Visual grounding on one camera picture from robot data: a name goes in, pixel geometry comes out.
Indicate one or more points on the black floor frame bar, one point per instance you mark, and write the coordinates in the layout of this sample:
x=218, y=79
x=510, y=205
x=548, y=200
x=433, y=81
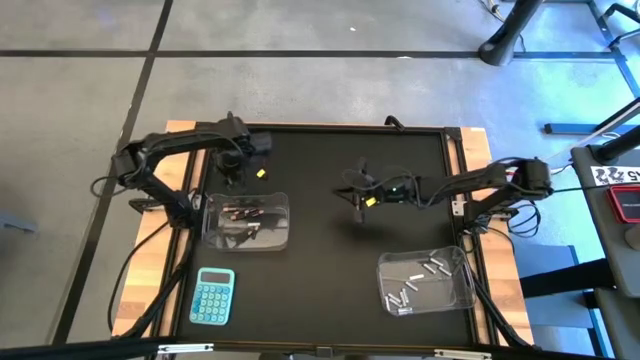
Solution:
x=575, y=128

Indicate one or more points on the black table mat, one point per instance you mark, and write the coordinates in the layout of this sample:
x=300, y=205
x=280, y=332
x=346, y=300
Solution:
x=310, y=300

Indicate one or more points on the black stand pole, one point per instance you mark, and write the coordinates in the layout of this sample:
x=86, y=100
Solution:
x=505, y=45

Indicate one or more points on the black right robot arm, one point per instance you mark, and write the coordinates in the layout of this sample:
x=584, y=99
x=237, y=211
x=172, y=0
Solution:
x=480, y=180

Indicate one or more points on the black camera beam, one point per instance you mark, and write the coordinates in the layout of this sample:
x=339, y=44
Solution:
x=75, y=350

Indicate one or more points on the white sticker with black print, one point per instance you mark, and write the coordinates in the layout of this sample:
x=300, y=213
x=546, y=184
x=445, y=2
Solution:
x=597, y=182

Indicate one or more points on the black pole on cart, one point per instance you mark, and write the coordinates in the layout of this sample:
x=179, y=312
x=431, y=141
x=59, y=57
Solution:
x=620, y=145

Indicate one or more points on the red-framed black device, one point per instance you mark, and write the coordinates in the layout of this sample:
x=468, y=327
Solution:
x=627, y=205

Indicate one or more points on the silver beam bracket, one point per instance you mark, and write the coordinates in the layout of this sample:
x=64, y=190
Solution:
x=462, y=354
x=185, y=348

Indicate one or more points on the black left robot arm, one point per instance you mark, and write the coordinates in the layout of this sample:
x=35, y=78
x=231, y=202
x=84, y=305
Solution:
x=170, y=142

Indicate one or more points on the grey round knob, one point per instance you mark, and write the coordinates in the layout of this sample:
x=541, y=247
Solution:
x=634, y=237

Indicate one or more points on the black bench bar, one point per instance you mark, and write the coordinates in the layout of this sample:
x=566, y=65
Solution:
x=565, y=280

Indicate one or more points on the teal calculator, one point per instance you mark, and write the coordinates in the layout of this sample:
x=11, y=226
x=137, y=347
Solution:
x=212, y=299

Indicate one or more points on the grey cart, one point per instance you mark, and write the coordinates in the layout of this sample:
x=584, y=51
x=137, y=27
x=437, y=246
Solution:
x=600, y=225

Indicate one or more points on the small silver mounting plate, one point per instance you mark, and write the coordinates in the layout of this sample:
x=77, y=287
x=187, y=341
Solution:
x=456, y=207

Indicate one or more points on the black chair legs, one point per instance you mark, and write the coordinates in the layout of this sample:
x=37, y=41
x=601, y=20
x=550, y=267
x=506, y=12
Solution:
x=614, y=11

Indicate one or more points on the black frame clamp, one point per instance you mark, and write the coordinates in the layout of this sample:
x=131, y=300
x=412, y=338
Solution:
x=395, y=122

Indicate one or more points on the clear plastic bin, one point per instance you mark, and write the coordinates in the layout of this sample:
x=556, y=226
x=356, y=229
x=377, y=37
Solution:
x=270, y=235
x=450, y=295

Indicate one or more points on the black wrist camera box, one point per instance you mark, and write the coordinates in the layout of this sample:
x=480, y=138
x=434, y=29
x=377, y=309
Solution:
x=395, y=189

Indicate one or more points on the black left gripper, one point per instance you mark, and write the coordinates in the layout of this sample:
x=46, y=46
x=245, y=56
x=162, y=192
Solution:
x=240, y=147

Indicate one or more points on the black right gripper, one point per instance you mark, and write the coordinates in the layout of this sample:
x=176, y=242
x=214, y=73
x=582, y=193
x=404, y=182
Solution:
x=395, y=192

